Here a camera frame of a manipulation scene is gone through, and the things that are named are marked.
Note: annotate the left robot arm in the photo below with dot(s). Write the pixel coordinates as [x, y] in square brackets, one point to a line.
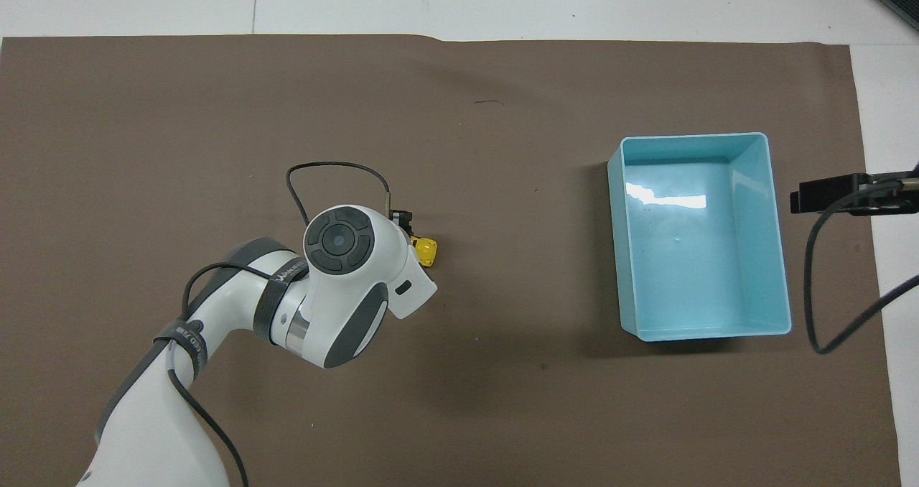
[337, 286]

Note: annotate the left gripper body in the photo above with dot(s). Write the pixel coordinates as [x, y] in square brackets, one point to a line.
[403, 222]

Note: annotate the black stand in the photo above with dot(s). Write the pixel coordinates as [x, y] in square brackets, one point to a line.
[826, 193]

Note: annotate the yellow toy beetle car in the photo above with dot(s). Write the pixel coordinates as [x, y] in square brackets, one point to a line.
[427, 251]

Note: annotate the light blue plastic bin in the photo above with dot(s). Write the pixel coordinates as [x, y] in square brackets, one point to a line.
[696, 257]

